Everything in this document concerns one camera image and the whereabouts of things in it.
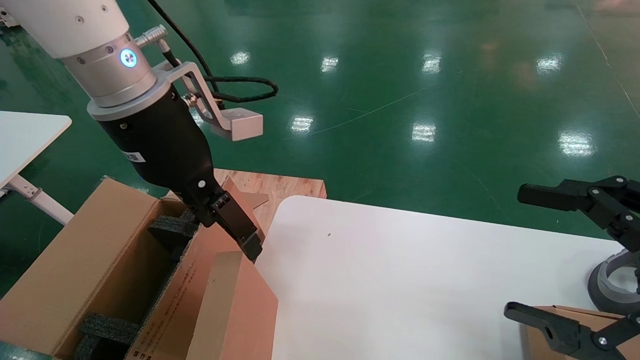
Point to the teal object corner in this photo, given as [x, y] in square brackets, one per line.
[15, 353]

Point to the big open cardboard box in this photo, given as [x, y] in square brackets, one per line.
[75, 260]

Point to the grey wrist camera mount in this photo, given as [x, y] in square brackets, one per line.
[240, 125]

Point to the black foam insert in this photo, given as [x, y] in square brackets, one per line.
[110, 330]
[172, 227]

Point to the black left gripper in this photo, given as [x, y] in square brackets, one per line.
[160, 145]

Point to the small brown cardboard box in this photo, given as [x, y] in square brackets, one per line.
[532, 348]

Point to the white side table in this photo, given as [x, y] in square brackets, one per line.
[25, 135]

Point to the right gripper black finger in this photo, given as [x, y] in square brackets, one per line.
[600, 197]
[565, 332]

